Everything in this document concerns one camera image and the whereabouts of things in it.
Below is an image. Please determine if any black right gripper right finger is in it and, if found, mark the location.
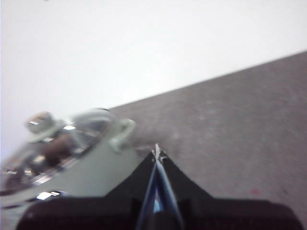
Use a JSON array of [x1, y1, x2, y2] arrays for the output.
[[154, 143, 306, 230]]

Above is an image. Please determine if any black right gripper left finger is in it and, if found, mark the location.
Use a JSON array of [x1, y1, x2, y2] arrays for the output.
[[16, 150, 158, 230]]

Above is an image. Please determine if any pale green electric steamer pot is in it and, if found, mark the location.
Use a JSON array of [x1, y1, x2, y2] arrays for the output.
[[0, 118, 144, 209]]

